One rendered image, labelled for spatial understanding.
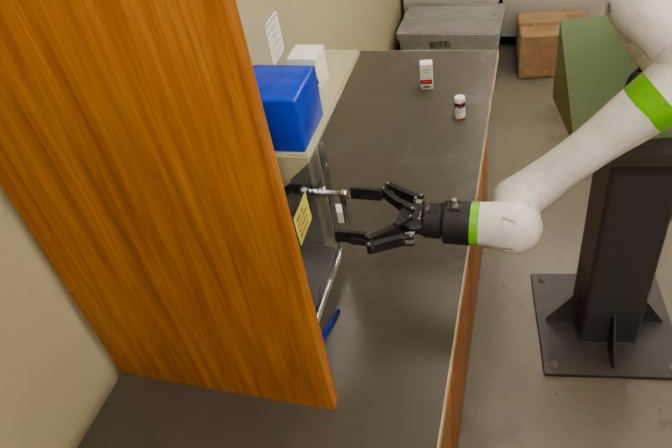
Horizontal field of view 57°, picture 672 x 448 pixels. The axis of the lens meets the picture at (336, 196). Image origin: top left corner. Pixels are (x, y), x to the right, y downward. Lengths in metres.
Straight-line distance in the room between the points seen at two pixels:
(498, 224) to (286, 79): 0.54
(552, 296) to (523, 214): 1.43
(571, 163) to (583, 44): 0.65
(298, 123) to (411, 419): 0.64
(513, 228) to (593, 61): 0.79
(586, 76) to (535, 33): 1.98
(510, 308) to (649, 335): 0.50
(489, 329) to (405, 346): 1.22
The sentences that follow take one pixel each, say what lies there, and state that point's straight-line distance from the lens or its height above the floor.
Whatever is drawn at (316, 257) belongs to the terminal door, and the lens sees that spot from 1.31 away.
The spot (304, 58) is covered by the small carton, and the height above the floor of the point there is 1.57.
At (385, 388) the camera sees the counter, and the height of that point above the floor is 0.94.
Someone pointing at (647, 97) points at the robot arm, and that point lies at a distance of 1.31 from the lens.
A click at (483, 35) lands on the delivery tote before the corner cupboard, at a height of 0.32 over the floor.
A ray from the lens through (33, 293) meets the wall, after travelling 1.28.
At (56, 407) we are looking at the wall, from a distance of 1.40.
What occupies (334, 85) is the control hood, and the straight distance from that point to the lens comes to 1.06.
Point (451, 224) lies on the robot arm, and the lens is 1.26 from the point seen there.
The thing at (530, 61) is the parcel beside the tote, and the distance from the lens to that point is 3.90.
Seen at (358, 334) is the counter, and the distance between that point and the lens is 1.39.
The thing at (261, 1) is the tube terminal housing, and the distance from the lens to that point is 1.04.
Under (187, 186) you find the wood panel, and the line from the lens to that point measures 0.92.
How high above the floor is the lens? 2.05
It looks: 40 degrees down
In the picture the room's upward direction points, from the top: 11 degrees counter-clockwise
